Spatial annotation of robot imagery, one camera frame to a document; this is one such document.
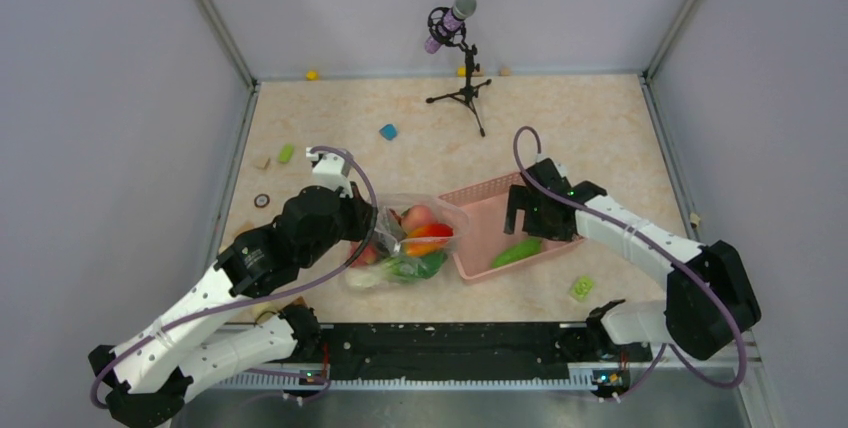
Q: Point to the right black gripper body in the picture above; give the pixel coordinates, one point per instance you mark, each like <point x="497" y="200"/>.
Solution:
<point x="538" y="223"/>

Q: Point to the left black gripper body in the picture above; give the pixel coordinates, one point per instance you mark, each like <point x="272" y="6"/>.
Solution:
<point x="350" y="223"/>

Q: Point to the green cucumber toy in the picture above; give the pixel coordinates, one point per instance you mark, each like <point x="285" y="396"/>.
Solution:
<point x="527" y="248"/>

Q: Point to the red lychee bunch toy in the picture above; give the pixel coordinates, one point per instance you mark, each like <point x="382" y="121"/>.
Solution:
<point x="383" y="244"/>

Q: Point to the clear zip top bag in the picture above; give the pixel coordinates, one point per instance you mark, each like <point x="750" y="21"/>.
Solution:
<point x="446" y="213"/>

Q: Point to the pink peach toy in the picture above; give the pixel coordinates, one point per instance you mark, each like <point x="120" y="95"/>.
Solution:
<point x="417" y="216"/>

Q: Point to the green bok choy toy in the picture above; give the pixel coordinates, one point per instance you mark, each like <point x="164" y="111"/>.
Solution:
<point x="398" y="270"/>

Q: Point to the red yellow mango toy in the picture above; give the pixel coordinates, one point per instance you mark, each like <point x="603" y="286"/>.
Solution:
<point x="427" y="240"/>

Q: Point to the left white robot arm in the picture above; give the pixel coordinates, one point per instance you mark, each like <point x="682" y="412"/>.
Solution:
<point x="154" y="375"/>

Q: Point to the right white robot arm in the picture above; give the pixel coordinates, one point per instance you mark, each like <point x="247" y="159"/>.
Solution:
<point x="708" y="296"/>

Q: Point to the pink perforated plastic basket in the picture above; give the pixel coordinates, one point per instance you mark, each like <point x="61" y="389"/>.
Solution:
<point x="485" y="203"/>

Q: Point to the green lego brick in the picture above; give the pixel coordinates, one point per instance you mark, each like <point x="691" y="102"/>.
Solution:
<point x="581" y="288"/>

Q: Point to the small round wheel toy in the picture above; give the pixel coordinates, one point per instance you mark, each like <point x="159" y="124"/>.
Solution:
<point x="261" y="201"/>

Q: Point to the green block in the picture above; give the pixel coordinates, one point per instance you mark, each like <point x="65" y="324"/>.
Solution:
<point x="285" y="154"/>

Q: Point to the blue block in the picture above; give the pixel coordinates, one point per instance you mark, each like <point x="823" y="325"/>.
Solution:
<point x="389" y="132"/>

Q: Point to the small tan wooden cube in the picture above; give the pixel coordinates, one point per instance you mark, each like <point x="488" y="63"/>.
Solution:
<point x="262" y="163"/>

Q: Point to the black tripod mic stand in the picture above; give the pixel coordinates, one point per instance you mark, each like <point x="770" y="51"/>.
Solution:
<point x="469" y="92"/>

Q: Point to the purple microphone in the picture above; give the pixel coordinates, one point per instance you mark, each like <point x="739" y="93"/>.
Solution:
<point x="446" y="25"/>

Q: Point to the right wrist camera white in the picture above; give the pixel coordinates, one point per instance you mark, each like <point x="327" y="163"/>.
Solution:
<point x="544" y="162"/>

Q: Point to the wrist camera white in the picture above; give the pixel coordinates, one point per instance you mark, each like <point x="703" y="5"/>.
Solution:
<point x="544" y="162"/>
<point x="330" y="169"/>

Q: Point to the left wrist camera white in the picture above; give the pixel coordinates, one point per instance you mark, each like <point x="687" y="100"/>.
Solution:
<point x="330" y="169"/>

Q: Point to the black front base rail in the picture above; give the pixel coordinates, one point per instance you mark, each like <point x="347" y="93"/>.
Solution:
<point x="461" y="352"/>

